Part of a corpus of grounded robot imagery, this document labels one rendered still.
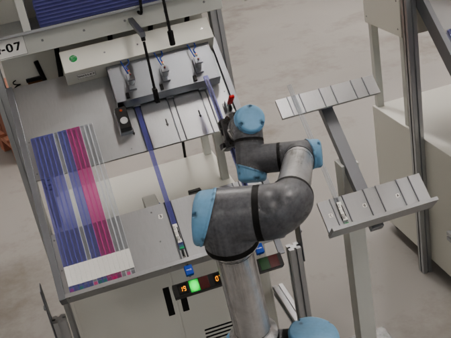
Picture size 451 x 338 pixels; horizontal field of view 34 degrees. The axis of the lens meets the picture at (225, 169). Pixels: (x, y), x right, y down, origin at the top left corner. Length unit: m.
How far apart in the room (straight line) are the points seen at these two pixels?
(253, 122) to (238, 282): 0.46
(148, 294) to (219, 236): 1.13
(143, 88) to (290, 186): 0.95
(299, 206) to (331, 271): 1.84
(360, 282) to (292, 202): 1.16
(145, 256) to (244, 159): 0.51
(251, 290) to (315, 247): 1.89
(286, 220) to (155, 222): 0.83
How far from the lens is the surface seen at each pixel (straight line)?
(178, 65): 2.36
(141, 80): 2.34
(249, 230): 1.45
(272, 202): 1.43
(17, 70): 2.56
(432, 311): 3.03
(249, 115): 1.83
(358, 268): 2.55
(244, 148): 1.84
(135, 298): 2.57
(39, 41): 2.37
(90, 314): 2.58
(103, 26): 2.38
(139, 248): 2.19
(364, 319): 2.68
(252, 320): 1.65
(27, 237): 4.18
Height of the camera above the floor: 1.86
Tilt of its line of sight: 25 degrees down
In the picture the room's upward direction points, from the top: 11 degrees counter-clockwise
